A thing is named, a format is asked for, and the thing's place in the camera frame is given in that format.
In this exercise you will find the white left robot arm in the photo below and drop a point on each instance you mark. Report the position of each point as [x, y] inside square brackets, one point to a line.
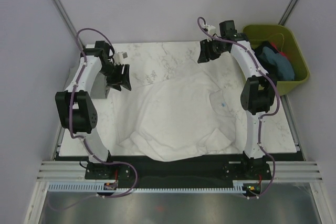
[75, 107]

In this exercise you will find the olive green plastic bin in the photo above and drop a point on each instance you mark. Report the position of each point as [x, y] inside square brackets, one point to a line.
[285, 42]

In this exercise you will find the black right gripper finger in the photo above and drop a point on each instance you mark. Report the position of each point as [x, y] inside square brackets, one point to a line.
[214, 55]
[203, 58]

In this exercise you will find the grey folded t-shirt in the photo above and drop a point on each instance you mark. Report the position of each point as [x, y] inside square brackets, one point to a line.
[97, 85]

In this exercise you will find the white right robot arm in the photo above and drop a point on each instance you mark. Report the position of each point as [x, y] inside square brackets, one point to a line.
[259, 97]

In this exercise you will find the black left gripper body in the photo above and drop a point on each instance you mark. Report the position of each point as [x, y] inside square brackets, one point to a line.
[113, 70]

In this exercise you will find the white t-shirt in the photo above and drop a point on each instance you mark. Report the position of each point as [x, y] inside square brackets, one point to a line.
[183, 117]

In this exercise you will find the aluminium front frame rail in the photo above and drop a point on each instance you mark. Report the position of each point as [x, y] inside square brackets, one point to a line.
[283, 171]

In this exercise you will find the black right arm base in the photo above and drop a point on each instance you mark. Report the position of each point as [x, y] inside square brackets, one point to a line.
[245, 168]

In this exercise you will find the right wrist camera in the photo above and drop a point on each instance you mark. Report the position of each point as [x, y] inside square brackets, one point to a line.
[210, 29]

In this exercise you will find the dark clothes pile in bin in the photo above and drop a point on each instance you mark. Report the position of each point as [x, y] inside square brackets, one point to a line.
[274, 62]

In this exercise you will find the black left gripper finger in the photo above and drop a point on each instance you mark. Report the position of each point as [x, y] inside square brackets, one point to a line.
[125, 77]
[114, 82]

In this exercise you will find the white slotted cable duct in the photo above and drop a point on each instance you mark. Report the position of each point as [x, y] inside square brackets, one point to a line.
[101, 187]

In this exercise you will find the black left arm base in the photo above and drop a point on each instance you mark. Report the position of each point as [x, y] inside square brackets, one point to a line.
[99, 171]

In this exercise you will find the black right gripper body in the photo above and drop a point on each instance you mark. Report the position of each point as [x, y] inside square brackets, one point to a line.
[214, 45]

